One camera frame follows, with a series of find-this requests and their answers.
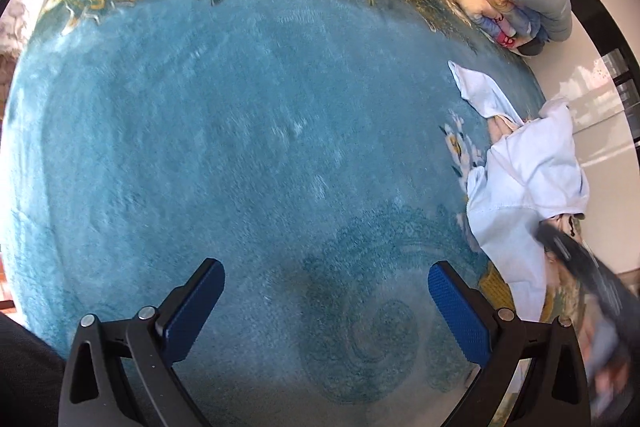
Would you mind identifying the light blue sweatshirt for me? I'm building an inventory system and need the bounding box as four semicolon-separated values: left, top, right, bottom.
448;62;589;322

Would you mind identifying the blue floral carpet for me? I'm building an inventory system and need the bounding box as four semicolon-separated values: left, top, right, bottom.
1;0;544;426

